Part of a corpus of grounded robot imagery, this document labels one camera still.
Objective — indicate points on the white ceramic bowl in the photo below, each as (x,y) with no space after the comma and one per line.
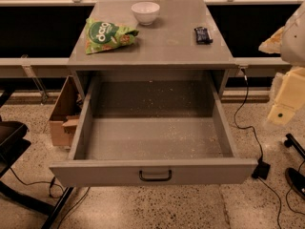
(145,13)

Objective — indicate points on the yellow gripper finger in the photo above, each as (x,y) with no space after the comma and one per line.
(289,96)
(272,44)

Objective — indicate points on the black drawer handle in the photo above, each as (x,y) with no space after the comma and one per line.
(151,177)

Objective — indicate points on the green snack bag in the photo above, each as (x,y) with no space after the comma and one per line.
(106,36)

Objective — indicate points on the open grey top drawer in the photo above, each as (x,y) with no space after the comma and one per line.
(153,126)

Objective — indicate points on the black power adapter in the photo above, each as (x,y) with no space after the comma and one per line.
(261,170)

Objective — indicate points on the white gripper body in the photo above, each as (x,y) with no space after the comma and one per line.
(294,41)

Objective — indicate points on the brown cardboard box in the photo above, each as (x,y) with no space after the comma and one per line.
(62,130)

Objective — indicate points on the grey metal rail frame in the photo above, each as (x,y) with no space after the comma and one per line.
(18,13)

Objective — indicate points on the grey metal cabinet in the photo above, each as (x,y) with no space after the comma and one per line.
(167,44)

